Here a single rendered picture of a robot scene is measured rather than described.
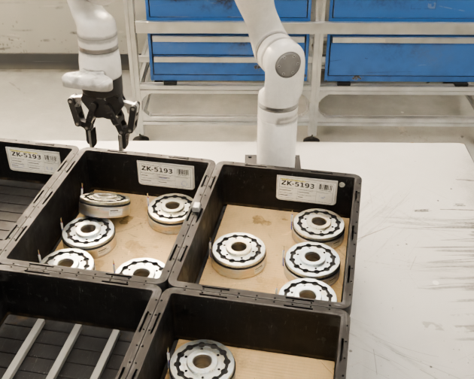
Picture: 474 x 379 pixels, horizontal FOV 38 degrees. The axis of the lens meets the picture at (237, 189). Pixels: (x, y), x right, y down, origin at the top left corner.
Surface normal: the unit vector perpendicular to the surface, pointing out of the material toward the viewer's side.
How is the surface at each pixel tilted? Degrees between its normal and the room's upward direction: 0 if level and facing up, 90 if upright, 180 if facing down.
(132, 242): 0
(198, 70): 90
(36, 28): 90
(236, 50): 90
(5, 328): 0
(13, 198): 0
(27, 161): 90
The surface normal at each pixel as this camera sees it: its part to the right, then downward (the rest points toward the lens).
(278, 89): 0.17, 0.59
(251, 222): 0.00, -0.83
